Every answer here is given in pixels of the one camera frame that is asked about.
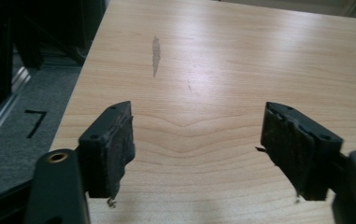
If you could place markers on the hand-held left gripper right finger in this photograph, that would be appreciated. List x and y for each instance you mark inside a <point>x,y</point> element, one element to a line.
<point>294,146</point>

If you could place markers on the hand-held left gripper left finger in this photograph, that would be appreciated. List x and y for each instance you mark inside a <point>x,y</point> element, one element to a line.
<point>104,149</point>

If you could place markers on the black slanted stand strut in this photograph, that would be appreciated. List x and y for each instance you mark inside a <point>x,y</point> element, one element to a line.
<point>57,42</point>

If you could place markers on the black stand leg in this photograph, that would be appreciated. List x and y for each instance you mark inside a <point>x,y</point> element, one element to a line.
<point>5,68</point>

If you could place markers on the aluminium floor rail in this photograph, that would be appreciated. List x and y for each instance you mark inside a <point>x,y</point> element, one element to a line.
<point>1,105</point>

